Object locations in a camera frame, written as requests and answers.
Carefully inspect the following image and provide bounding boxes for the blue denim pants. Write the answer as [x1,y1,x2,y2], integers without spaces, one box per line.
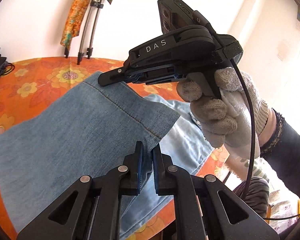
[0,73,213,239]

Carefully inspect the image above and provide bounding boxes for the right forearm dark sleeve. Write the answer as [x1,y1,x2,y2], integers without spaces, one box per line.
[258,109,300,198]

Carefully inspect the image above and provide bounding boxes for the right gloved hand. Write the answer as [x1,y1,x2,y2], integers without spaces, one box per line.
[177,67,270,159]

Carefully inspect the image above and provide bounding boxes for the zebra striped trousers leg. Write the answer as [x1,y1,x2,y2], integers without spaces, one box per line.
[244,177,269,218]

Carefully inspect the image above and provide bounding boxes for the green striped pillow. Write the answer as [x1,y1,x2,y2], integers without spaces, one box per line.
[236,157,269,182]

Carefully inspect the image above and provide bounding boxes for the orange patterned scarf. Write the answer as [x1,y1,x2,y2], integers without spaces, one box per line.
[60,0,113,57]

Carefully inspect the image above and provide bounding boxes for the silver tripod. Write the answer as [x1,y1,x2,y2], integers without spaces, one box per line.
[77,0,104,65]

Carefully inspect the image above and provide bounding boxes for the orange floral bedspread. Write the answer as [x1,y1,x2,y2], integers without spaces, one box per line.
[0,57,229,239]

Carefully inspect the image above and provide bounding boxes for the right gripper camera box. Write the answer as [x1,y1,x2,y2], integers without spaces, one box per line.
[158,0,194,34]

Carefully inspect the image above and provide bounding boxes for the black cable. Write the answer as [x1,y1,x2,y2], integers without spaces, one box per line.
[193,10,300,221]

